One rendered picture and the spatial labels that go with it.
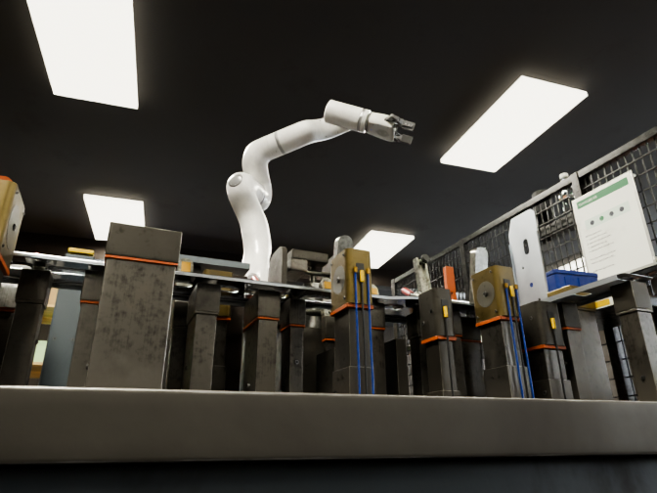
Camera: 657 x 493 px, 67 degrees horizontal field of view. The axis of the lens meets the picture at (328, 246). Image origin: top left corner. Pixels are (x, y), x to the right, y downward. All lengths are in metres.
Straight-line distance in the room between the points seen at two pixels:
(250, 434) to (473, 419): 0.16
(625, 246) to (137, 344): 1.41
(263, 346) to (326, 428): 0.74
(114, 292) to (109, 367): 0.12
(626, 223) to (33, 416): 1.65
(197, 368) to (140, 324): 0.20
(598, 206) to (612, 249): 0.16
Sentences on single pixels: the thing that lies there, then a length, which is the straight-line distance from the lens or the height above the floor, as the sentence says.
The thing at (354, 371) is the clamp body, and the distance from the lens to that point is 0.95.
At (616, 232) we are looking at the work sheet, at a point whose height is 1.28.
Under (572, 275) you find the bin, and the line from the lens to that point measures 1.67.
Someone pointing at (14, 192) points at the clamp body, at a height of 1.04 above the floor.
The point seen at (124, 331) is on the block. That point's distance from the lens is 0.87.
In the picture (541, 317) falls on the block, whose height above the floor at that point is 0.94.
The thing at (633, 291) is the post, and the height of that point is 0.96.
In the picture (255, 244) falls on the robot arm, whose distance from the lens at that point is 1.73.
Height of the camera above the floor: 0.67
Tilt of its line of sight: 22 degrees up
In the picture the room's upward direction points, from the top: 1 degrees counter-clockwise
